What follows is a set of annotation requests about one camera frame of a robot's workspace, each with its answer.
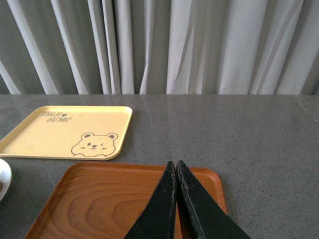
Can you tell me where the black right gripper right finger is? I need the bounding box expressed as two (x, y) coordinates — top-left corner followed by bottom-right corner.
(176, 160), (249, 239)

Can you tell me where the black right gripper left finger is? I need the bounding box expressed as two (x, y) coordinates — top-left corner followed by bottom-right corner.
(125, 161), (177, 239)

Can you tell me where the white round plate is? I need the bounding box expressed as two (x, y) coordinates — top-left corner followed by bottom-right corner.
(0, 159), (12, 200)

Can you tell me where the brown wooden tray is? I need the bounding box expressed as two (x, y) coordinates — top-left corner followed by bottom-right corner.
(24, 162), (228, 239)

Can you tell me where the yellow bear tray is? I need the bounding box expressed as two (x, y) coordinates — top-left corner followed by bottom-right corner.
(0, 106), (133, 161)

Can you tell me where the grey white curtain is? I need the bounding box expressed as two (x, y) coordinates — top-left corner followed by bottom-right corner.
(0, 0), (319, 95)

